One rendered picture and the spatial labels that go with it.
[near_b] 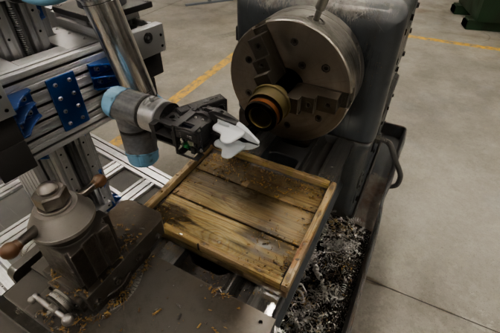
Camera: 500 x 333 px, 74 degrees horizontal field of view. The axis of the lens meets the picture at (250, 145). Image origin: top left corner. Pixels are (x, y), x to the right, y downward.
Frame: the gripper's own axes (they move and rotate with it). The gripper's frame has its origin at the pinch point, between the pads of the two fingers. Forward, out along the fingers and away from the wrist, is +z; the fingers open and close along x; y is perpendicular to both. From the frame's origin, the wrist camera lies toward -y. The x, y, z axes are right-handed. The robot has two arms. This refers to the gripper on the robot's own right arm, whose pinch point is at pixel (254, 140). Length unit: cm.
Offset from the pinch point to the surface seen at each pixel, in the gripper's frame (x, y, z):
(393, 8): 15.7, -41.0, 14.3
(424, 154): -110, -168, 45
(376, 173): -55, -67, 21
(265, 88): 3.7, -12.8, -4.3
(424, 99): -111, -249, 37
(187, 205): -19.4, 6.6, -13.9
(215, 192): -19.5, 0.0, -10.5
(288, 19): 15.4, -23.3, -4.2
